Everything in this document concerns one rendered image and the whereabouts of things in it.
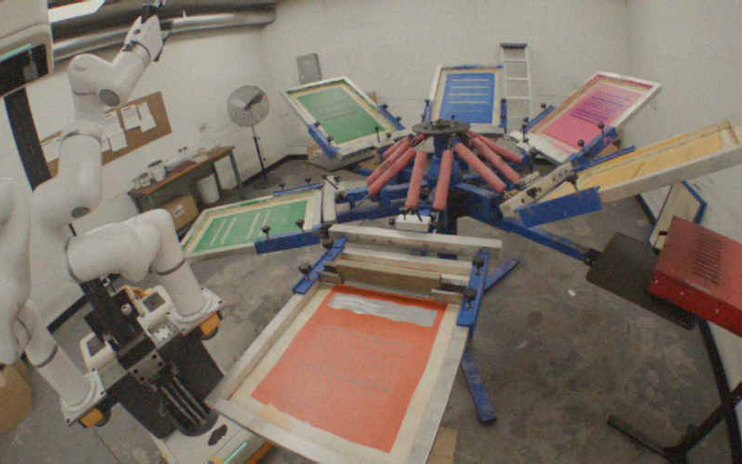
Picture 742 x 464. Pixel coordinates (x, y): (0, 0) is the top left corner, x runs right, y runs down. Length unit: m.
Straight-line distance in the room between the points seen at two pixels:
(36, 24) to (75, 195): 0.34
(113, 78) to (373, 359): 0.90
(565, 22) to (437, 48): 1.86
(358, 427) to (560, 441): 1.31
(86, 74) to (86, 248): 0.33
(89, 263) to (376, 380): 0.70
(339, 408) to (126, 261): 0.58
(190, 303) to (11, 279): 0.49
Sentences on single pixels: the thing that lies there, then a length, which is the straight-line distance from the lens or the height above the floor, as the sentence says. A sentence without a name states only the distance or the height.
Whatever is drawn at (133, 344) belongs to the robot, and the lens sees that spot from 0.98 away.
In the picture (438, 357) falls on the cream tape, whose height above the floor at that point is 0.96.
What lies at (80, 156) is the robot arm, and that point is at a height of 1.66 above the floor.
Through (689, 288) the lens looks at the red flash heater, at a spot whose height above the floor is 1.09.
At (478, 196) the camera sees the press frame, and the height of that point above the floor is 1.00.
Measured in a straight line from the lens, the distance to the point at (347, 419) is 0.84.
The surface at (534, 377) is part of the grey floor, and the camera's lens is 2.09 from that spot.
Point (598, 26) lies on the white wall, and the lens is 5.04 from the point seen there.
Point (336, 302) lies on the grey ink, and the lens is 1.11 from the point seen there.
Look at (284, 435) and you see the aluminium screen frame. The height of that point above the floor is 0.99.
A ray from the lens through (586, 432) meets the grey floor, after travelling 1.99.
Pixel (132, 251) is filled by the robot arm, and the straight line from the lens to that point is 0.60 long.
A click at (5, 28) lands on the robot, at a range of 0.75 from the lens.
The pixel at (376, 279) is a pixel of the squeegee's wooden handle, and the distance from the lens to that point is 1.08.
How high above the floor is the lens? 1.68
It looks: 30 degrees down
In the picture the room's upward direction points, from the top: 9 degrees counter-clockwise
